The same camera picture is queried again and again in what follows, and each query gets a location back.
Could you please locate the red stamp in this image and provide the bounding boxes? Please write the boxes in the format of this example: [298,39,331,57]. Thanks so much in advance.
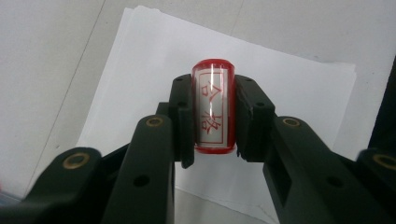
[191,58,238,155]

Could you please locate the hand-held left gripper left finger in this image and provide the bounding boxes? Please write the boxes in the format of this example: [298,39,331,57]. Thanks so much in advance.
[102,73,196,224]

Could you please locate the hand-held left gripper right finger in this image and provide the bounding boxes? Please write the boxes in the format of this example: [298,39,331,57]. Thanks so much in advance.
[234,74,395,224]

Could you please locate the white paper sheets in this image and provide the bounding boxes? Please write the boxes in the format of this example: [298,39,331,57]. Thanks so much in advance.
[76,5,358,224]

